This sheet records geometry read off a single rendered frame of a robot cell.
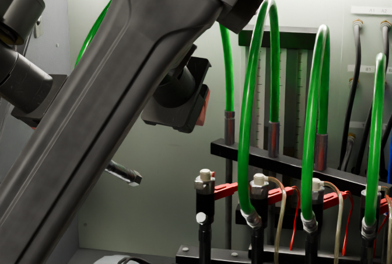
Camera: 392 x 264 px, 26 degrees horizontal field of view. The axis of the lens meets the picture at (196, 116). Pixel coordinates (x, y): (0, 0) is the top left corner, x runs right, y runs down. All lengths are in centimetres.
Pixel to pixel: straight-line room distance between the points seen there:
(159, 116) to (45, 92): 15
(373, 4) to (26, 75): 62
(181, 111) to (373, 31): 47
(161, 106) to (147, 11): 61
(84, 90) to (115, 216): 116
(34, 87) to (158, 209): 61
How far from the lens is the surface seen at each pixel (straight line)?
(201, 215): 125
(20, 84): 106
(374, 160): 106
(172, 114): 109
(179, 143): 155
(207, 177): 125
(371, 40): 145
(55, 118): 50
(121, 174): 121
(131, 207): 163
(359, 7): 144
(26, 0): 107
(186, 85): 107
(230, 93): 141
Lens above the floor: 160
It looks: 19 degrees down
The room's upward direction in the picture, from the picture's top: straight up
